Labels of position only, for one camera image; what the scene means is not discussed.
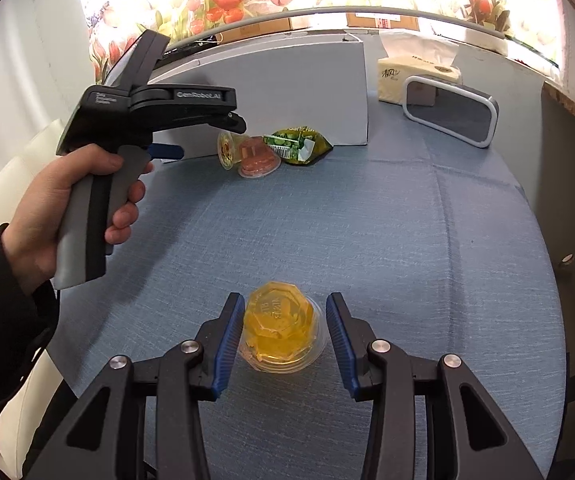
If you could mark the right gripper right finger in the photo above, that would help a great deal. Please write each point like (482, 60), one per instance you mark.
(467, 436)

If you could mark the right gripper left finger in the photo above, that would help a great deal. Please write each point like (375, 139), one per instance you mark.
(104, 433)

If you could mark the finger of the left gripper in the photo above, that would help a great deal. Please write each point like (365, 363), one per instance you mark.
(166, 151)

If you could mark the person's left hand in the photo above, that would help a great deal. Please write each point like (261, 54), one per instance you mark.
(30, 239)

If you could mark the yellow lidded jelly cup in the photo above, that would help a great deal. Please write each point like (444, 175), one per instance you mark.
(229, 149)

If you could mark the dark red jelly cup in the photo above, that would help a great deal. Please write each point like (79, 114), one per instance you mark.
(257, 159)

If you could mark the white leather sofa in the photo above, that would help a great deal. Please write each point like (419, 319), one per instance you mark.
(31, 388)

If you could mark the green pea snack packet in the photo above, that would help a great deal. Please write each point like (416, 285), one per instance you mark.
(298, 146)

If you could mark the white cardboard box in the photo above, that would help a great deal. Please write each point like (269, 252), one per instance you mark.
(292, 79)

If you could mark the blue tablecloth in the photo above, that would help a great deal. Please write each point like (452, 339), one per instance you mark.
(431, 241)

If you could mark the brown cardboard box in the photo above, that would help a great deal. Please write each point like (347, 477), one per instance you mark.
(382, 21)

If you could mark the beige tissue box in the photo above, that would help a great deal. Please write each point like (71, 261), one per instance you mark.
(409, 54)

